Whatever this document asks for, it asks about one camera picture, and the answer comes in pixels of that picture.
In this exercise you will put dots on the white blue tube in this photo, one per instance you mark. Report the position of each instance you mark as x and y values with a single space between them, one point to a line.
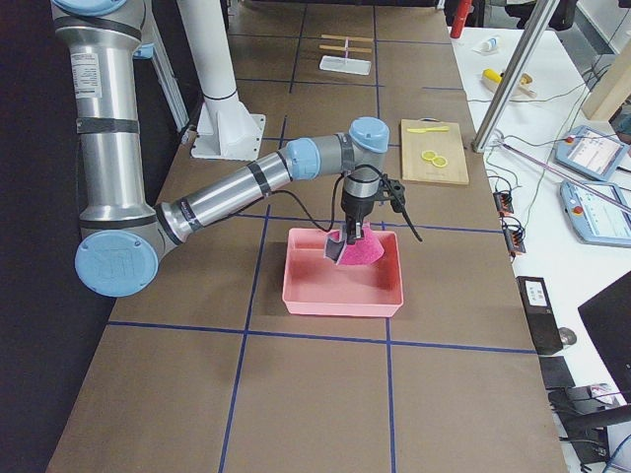
491 45

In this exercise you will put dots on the white rectangular tray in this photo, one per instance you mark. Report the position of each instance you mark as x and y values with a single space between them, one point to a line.
345 65

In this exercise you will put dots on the red cylinder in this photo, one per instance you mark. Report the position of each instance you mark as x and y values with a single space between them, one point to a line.
460 17

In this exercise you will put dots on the wooden dowel right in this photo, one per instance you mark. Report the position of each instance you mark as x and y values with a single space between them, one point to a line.
347 37

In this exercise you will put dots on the white support post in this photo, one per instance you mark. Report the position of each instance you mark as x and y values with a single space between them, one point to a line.
226 129

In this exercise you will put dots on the pink plastic bin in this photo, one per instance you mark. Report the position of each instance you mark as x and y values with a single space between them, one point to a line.
315 285

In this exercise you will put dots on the aluminium frame post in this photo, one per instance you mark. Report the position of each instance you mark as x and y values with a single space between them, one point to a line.
534 29

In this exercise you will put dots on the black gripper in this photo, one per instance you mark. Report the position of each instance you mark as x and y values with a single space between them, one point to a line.
355 208

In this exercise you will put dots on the lemon slice back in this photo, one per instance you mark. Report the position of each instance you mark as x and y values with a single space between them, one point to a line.
428 155

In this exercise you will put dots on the pink grey cleaning cloth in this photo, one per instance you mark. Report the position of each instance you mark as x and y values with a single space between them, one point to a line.
366 251

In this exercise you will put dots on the teach pendant far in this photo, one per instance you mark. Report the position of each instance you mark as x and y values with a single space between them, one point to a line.
590 153

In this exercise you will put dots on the black orange connector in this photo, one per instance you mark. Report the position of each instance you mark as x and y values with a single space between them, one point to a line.
504 202
514 234

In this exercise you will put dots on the long metal rod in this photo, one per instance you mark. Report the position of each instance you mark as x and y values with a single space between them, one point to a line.
622 207

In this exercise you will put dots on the black power adapter box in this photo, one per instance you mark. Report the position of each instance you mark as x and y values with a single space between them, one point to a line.
539 315

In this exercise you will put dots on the teach pendant near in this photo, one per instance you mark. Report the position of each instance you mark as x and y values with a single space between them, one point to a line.
594 220

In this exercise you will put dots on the black orange connector near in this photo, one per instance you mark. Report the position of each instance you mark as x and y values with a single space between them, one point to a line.
514 234

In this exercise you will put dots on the yellow plastic knife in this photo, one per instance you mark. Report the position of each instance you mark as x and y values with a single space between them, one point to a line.
423 130

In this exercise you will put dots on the teach pendant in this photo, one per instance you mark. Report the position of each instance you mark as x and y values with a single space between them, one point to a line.
594 220
590 153

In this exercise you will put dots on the black orange connector far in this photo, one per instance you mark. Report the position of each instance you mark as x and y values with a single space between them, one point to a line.
504 202

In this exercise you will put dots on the bamboo cutting board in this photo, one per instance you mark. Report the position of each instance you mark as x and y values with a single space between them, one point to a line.
448 145

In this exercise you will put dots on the black monitor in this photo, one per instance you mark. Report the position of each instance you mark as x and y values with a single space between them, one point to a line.
606 317

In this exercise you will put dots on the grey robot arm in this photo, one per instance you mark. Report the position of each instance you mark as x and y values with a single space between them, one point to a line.
124 238

